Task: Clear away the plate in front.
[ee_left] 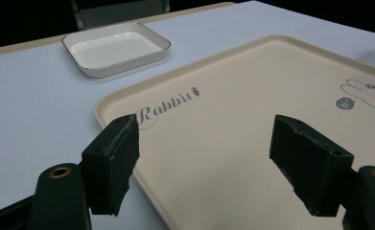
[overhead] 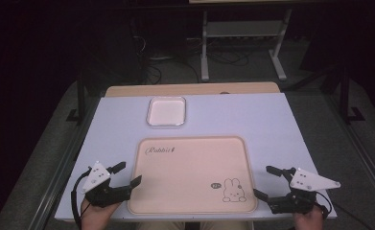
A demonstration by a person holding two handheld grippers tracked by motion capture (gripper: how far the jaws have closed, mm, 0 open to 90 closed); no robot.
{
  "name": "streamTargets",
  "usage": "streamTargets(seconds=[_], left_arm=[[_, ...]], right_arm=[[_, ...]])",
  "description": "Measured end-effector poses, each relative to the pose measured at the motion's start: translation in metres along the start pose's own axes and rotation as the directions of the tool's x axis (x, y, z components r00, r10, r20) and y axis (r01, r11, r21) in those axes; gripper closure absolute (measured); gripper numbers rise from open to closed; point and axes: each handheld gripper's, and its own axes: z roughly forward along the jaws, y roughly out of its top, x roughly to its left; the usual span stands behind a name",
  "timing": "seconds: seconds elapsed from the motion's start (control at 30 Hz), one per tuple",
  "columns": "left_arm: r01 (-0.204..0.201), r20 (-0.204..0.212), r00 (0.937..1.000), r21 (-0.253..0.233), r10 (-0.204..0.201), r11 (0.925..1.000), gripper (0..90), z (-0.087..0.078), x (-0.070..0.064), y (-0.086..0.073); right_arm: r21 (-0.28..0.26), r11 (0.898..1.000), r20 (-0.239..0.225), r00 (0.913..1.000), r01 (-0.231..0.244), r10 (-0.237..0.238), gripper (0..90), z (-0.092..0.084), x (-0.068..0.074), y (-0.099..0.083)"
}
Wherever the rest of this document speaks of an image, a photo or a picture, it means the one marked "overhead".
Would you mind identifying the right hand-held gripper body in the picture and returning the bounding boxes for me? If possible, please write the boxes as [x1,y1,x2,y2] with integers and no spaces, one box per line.
[269,167,341,215]

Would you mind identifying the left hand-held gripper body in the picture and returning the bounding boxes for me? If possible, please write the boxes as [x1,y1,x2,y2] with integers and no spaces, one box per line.
[81,160,133,209]

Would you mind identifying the person's left hand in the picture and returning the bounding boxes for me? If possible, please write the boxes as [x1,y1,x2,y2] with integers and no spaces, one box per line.
[80,198,122,230]

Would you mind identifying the person's right hand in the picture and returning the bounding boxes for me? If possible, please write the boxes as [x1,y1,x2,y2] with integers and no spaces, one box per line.
[293,204,325,230]

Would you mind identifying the pink tray with rabbit print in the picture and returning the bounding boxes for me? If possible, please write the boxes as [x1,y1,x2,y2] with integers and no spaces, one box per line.
[127,135,259,216]

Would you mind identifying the white square dish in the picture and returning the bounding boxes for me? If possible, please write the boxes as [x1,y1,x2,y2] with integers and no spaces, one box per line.
[146,95,187,128]

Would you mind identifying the black metal stand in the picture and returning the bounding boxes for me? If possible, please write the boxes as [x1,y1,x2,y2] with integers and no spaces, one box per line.
[65,71,88,126]
[337,65,365,126]

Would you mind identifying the wooden table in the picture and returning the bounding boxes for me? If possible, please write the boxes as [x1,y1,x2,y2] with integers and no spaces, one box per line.
[104,80,281,99]

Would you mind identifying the white metal stand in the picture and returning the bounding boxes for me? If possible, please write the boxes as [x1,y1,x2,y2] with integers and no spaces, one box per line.
[199,9,294,82]

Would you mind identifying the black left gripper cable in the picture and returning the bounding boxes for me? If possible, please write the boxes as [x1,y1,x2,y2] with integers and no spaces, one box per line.
[70,167,93,229]

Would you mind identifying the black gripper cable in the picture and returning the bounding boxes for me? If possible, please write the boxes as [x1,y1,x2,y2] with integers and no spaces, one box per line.
[70,167,93,229]
[314,191,368,229]

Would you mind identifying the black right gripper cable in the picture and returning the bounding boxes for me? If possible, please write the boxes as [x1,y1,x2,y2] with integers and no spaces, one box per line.
[314,191,368,229]

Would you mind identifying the aluminium rail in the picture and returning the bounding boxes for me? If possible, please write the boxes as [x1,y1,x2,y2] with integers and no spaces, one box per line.
[323,95,375,205]
[35,95,102,230]

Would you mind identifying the black floor cable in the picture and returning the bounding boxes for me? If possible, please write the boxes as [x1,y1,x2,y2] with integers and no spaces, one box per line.
[143,57,202,84]

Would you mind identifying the tangled dark floor cables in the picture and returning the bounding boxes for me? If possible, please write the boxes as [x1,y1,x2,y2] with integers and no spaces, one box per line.
[207,47,251,67]

